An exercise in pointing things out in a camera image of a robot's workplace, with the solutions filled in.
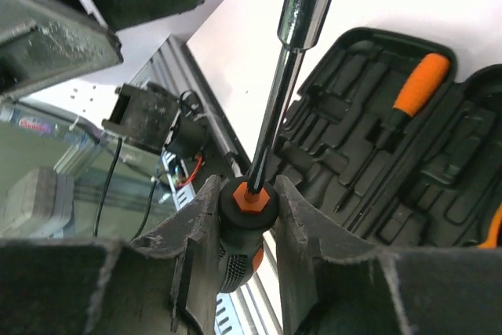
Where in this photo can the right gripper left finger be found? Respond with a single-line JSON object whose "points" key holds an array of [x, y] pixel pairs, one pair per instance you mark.
{"points": [[164, 282]]}

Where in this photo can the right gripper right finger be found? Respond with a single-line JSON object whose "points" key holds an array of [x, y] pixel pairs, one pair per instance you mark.
{"points": [[333, 282]]}

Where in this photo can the black plastic tool case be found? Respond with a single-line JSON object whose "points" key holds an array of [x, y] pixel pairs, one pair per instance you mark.
{"points": [[437, 175]]}

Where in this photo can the orange handled needle-nose pliers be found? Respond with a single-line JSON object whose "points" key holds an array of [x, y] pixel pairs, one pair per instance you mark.
{"points": [[490, 229]]}

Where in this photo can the black orange handled screwdriver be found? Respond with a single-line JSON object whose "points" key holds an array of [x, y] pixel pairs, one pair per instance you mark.
{"points": [[248, 206]]}

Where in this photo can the orange grip bit screwdriver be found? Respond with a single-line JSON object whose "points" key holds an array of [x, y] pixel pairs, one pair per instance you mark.
{"points": [[418, 88]]}

